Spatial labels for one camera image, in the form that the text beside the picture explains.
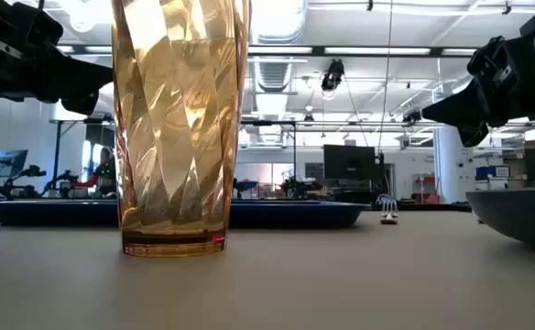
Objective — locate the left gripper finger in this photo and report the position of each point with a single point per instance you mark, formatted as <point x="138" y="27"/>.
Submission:
<point x="79" y="75"/>
<point x="82" y="104"/>

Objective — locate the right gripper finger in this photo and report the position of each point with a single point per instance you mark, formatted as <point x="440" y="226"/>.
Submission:
<point x="476" y="134"/>
<point x="460" y="107"/>

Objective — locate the black frying pan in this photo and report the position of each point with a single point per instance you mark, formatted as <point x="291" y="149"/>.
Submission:
<point x="519" y="211"/>

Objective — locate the amber faceted plastic cup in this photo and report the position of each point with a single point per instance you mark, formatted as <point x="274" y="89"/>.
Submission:
<point x="176" y="137"/>

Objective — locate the blue plastic tray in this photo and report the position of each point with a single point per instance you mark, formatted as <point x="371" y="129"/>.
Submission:
<point x="295" y="214"/>

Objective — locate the blue storage boxes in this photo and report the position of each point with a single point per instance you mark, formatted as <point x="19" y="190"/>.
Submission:
<point x="492" y="172"/>

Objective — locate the white round column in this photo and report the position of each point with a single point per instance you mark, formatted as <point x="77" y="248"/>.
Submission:
<point x="450" y="169"/>

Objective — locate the black track spotlight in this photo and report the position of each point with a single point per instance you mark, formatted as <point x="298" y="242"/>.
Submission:
<point x="411" y="116"/>

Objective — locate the person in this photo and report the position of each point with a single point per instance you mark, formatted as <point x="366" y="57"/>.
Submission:
<point x="106" y="172"/>

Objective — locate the tilted grey background screen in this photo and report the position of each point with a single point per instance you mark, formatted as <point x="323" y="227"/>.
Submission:
<point x="10" y="162"/>

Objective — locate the black background monitor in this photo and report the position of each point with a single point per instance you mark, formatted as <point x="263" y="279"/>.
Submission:
<point x="350" y="161"/>

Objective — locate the black aluminium table frame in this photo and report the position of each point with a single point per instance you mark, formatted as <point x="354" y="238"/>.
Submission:
<point x="421" y="207"/>

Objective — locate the black hanging camera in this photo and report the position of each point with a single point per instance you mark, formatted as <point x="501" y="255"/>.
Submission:
<point x="333" y="75"/>

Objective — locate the black background rig frame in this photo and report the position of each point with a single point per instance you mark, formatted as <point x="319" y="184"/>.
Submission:
<point x="294" y="146"/>

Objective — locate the silver ventilation duct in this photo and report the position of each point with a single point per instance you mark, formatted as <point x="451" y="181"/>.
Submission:
<point x="274" y="69"/>

